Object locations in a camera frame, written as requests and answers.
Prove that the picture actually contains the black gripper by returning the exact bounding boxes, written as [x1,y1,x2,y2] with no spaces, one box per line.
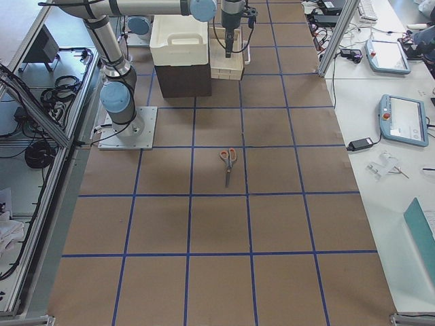
[221,0,245,58]

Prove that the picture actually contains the light wooden drawer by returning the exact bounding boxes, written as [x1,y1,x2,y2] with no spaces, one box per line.
[209,26,251,81]

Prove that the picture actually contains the grey orange handled scissors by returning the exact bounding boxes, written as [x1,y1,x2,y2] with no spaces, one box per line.
[220,147,237,187]

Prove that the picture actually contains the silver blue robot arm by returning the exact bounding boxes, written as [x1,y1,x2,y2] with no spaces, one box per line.
[39,1,218,137]

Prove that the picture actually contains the white plastic lidded bin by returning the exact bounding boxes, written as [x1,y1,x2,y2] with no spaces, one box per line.
[150,15,209,67]

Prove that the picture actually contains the white keyboard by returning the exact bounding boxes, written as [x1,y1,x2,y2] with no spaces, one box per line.
[358,0,378,22]

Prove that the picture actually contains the blue teach pendant far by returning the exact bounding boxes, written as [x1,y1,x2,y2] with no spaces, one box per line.
[365,39,411,75]

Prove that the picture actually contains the blue teach pendant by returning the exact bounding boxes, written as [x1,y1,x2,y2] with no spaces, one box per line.
[365,39,411,75]
[379,94,428,147]

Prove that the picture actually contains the black power adapter brick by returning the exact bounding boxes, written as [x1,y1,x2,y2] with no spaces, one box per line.
[347,137,374,151]

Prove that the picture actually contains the brown paper table mat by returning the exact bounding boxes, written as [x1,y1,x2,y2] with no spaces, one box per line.
[48,1,395,325]

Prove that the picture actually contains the grey electronics box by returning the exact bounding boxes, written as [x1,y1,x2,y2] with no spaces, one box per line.
[23,25,59,64]

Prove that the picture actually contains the blue teach pendant near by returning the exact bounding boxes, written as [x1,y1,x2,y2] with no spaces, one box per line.
[379,94,428,147]

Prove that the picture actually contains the teal notebook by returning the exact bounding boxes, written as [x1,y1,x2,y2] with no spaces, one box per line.
[404,198,434,279]

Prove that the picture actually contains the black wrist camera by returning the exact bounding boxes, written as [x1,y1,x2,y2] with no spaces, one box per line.
[244,7,258,29]

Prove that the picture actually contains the aluminium frame post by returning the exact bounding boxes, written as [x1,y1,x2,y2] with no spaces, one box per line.
[317,0,359,77]

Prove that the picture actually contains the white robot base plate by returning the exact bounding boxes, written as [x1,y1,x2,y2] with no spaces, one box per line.
[98,107,158,150]

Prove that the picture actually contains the clear plastic bracket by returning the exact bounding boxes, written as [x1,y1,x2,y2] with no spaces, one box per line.
[367,151,409,180]

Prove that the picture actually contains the black coiled cable bundle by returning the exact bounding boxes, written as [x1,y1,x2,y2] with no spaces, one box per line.
[24,139,55,170]

